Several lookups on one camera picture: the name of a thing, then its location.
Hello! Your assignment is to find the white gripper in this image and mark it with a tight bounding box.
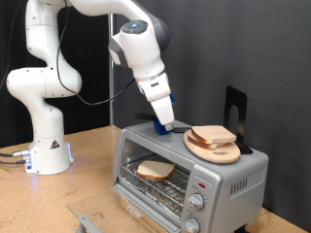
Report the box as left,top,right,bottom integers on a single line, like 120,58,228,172
135,72,175,132

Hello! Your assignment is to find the black spatula with blue block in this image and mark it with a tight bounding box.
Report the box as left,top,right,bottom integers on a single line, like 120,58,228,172
131,112,192,136

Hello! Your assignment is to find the white bread slice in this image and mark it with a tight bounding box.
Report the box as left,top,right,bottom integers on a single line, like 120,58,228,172
135,159,176,183

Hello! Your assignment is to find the glass oven door with handle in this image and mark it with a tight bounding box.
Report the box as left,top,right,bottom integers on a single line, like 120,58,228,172
66,184,183,233

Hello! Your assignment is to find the silver toaster oven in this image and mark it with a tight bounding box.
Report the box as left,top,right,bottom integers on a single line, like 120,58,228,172
111,116,270,233

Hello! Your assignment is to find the silver oven knob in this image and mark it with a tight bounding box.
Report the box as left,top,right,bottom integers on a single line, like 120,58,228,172
183,216,201,233
188,192,206,212

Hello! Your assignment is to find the wooden block under oven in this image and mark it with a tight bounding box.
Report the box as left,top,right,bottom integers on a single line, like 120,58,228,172
120,195,163,233

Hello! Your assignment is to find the metal pole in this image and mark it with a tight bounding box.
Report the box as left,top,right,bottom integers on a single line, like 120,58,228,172
108,13,116,126

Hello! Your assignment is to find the round wooden cutting board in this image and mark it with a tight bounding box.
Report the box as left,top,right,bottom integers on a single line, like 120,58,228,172
183,129,242,164

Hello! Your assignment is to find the black metal bookend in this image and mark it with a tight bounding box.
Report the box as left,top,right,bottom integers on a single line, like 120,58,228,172
224,85,255,155

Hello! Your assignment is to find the black backdrop cloth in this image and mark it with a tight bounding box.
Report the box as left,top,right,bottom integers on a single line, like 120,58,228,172
0,0,115,149

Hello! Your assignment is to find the dark grey backdrop curtain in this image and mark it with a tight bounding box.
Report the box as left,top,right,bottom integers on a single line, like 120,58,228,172
113,0,311,233

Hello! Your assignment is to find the wire oven rack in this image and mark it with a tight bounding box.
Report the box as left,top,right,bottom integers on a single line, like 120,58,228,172
121,154,191,217

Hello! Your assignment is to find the black camera cable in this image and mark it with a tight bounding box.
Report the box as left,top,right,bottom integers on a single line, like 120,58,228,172
56,0,136,107

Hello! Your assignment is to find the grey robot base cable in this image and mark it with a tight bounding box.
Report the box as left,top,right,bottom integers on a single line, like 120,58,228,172
0,149,32,158
0,158,32,166

